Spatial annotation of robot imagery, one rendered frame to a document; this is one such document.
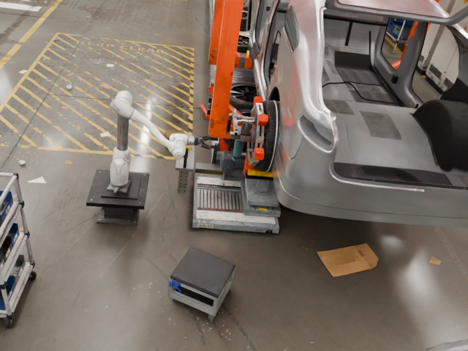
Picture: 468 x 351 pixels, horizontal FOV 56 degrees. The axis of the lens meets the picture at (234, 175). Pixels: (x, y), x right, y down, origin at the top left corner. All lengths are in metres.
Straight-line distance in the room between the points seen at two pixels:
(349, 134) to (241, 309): 1.80
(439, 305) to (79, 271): 3.07
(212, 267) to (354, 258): 1.52
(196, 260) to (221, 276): 0.24
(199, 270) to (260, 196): 1.27
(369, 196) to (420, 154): 1.18
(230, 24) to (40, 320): 2.84
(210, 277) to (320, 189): 1.04
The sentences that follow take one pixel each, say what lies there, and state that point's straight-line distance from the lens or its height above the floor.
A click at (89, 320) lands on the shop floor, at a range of 3.58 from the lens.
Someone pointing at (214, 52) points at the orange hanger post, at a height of 0.70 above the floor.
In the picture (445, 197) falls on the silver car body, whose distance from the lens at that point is 3.50.
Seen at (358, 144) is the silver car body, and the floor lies 0.98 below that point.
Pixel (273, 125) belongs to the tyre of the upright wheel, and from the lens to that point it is 3.80.
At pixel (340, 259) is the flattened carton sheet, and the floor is 0.01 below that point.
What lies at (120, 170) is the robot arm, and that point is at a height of 0.53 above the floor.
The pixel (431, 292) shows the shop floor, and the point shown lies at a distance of 4.45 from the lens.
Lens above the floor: 2.89
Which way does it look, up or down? 35 degrees down
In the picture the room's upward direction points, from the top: 10 degrees clockwise
